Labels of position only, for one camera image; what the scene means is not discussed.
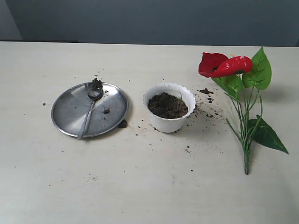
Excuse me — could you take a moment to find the artificial red flower plant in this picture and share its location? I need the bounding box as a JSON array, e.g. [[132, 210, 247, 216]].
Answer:
[[198, 47, 288, 175]]

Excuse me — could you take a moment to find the steel spoon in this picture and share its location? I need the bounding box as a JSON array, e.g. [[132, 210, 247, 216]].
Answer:
[[77, 78, 103, 140]]

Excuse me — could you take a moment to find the soil clump by plate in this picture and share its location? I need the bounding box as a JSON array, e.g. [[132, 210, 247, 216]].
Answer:
[[118, 119, 128, 128]]

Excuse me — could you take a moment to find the round steel plate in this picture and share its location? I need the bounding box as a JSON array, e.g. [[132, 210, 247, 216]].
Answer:
[[51, 82, 129, 138]]

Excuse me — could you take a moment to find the white flower pot with soil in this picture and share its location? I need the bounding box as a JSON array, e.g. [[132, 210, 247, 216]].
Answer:
[[143, 83, 196, 133]]

